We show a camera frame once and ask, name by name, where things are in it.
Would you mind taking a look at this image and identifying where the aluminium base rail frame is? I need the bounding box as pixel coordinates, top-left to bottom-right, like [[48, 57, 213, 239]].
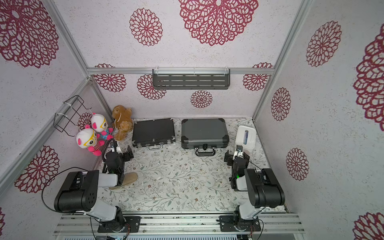
[[53, 212, 305, 236]]

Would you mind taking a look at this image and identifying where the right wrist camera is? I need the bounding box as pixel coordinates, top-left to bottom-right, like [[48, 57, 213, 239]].
[[233, 145, 244, 160]]

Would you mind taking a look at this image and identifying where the white tissue box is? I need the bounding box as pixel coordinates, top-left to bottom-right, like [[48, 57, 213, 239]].
[[235, 126, 257, 155]]

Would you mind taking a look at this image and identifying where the grey metal wall shelf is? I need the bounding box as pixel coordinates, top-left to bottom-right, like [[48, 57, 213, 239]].
[[152, 69, 231, 90]]

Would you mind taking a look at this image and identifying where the upper pink white plush doll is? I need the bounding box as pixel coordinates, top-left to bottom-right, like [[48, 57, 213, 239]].
[[91, 113, 114, 141]]

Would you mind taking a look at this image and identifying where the black flat poker case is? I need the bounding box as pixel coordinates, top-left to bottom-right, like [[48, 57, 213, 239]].
[[132, 119, 176, 151]]

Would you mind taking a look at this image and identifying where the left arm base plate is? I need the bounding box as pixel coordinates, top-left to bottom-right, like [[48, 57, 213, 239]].
[[97, 216, 142, 233]]

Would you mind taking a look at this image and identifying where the lower pink white plush doll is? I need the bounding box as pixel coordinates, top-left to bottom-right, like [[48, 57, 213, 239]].
[[76, 125, 105, 156]]

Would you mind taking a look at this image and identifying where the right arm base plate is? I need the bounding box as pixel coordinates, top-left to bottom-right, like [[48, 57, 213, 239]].
[[217, 215, 262, 233]]

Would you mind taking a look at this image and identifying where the tan wooden oval piece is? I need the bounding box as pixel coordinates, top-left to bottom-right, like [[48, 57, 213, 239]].
[[109, 172, 139, 190]]

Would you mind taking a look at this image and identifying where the pink white plush doll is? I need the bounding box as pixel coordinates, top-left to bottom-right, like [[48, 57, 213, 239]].
[[76, 125, 105, 156], [91, 113, 114, 141]]

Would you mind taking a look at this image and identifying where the brown teddy bear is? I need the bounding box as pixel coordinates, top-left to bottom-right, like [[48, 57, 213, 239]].
[[112, 105, 134, 141]]

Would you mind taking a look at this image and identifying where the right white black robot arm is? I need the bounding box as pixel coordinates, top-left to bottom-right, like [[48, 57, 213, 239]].
[[224, 151, 286, 227]]

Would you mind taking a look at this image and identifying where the grey hard poker case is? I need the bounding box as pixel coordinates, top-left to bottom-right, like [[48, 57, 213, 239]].
[[181, 118, 230, 157]]

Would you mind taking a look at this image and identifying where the black wire wall basket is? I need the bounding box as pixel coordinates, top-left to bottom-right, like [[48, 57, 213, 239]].
[[53, 95, 93, 138]]

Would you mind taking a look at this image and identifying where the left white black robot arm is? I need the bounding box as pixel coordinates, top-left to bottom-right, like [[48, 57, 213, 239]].
[[54, 148, 138, 232]]

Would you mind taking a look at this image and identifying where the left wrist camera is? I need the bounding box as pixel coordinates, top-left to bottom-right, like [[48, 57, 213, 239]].
[[110, 139, 122, 154]]

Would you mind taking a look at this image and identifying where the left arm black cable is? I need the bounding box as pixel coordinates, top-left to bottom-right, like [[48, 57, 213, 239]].
[[41, 166, 91, 214]]

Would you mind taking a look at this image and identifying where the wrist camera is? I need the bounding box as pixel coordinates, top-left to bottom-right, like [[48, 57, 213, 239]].
[[110, 139, 122, 154], [233, 145, 244, 160]]

